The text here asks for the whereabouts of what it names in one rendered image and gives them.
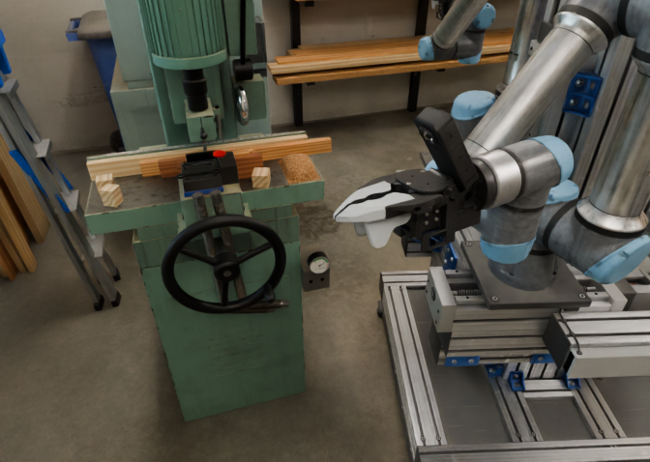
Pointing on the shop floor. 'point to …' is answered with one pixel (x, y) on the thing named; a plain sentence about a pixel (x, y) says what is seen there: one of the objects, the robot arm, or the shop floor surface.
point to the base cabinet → (230, 336)
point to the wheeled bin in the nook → (96, 34)
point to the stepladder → (16, 133)
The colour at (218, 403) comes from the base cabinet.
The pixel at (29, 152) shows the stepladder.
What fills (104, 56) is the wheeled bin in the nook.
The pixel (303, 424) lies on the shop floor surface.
